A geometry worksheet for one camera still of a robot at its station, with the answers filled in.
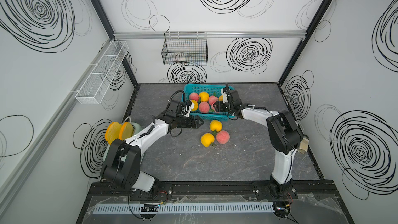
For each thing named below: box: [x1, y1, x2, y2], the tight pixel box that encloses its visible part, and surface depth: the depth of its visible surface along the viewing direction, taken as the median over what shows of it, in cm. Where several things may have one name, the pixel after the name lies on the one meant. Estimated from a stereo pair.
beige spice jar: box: [296, 134, 310, 154], surface depth 87 cm
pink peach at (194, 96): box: [189, 92, 199, 102], surface depth 107 cm
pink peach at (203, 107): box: [198, 101, 210, 114], surface depth 101 cm
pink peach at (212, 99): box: [208, 95, 219, 106], surface depth 106 cm
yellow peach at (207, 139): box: [200, 132, 216, 148], surface depth 88 cm
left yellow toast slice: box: [104, 121, 121, 146], surface depth 72 cm
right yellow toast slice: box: [119, 121, 135, 141], surface depth 72 cm
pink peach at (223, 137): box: [216, 130, 231, 145], surface depth 88 cm
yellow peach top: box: [209, 119, 223, 133], surface depth 93 cm
